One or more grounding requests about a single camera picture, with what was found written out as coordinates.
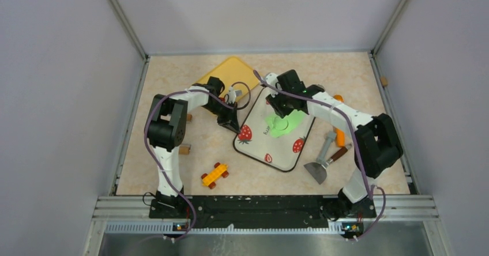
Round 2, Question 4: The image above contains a metal scraper brown handle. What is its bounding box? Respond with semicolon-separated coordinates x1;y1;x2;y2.
304;143;353;185

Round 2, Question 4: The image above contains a purple cable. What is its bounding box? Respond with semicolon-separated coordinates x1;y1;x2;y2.
253;70;386;241
143;81;252;243

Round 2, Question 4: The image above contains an aluminium frame rail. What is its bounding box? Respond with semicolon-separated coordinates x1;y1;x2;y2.
84;195;453;255

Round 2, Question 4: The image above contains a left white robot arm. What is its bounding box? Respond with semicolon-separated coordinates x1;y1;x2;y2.
144;77;242;218

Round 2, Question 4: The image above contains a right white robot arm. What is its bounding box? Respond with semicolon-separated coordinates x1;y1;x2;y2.
260;70;404;217

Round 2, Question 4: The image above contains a white strawberry tray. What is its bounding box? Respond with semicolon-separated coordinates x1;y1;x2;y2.
233;88;314;172

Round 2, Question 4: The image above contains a yellow tray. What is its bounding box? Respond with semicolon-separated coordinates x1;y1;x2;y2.
194;57;259;99

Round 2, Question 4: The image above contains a grey plastic tool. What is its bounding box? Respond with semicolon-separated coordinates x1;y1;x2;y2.
316;131;337;164

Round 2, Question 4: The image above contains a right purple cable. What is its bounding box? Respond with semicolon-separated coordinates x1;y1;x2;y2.
253;70;386;241

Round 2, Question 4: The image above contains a round green dough wrapper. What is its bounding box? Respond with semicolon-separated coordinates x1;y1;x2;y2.
273;117;289;133

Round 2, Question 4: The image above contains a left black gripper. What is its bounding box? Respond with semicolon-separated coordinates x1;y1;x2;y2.
201;99;239;133

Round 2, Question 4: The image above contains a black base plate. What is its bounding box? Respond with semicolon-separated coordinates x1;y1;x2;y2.
149;195;377;230

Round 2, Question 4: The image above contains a wooden rolling pin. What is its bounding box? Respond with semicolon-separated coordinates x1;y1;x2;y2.
179;114;193;155

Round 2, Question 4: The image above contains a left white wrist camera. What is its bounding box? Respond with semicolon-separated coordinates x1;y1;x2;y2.
224;86;242;104

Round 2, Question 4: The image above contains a yellow toy car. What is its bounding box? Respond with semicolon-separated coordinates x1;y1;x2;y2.
201;162;229;190

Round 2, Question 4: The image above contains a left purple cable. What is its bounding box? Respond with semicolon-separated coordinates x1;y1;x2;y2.
143;81;252;243

